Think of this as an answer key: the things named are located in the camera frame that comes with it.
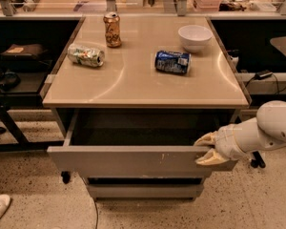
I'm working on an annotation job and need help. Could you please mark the black headphones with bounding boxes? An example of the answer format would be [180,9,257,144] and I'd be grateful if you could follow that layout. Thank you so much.
[0,72,21,91]

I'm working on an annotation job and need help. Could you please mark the upright gold soda can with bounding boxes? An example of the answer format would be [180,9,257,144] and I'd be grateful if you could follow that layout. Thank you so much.
[103,11,121,48]

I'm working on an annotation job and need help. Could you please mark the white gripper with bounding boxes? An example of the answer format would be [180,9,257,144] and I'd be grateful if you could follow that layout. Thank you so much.
[194,124,247,166]

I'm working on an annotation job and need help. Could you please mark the white ceramic bowl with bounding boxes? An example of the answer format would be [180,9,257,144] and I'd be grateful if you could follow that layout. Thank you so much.
[178,25,213,52]

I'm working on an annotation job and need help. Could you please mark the black power adapter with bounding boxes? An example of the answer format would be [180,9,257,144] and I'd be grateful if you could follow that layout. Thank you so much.
[255,70,273,80]

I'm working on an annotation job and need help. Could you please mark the crushed green white can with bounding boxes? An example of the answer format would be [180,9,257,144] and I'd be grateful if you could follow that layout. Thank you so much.
[67,43,105,67]

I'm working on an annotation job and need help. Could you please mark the blue pepsi can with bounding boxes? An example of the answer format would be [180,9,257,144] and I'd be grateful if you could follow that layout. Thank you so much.
[154,51,191,74]

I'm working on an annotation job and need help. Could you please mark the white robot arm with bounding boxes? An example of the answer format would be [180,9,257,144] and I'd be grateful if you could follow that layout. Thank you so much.
[194,100,286,166]

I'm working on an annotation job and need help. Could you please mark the grey drawer cabinet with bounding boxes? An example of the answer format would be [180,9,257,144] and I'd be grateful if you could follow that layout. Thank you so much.
[44,15,250,188]

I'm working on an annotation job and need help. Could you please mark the black floor cable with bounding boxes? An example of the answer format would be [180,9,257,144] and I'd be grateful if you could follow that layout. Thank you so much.
[92,198,99,229]

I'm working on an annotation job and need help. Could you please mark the grey drawer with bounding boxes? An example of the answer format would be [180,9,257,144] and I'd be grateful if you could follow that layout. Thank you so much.
[48,109,235,179]
[87,184,204,198]

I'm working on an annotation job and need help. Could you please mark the grey bottom drawer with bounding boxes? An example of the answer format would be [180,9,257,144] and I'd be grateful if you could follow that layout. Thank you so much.
[87,184,204,198]

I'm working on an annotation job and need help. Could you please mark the grey top drawer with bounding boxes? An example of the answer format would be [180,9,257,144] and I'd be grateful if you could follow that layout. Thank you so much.
[48,109,235,179]

